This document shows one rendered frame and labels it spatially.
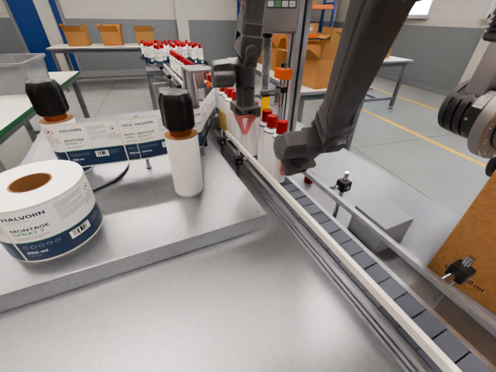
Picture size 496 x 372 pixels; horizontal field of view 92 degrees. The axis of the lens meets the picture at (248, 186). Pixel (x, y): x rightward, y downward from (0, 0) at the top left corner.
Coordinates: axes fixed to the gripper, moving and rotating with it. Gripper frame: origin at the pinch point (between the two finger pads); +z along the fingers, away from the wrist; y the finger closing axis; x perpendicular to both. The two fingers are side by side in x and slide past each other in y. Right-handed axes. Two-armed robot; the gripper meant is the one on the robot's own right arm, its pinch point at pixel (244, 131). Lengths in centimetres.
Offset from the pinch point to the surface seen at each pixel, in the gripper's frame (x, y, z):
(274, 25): 12.9, -7.3, -29.5
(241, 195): -7.7, 15.5, 13.6
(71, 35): -116, -564, -2
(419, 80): 577, -314, 78
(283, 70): 13.0, -0.2, -18.0
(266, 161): 3.9, 8.6, 7.5
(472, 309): 10, 66, 6
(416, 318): 8, 62, 14
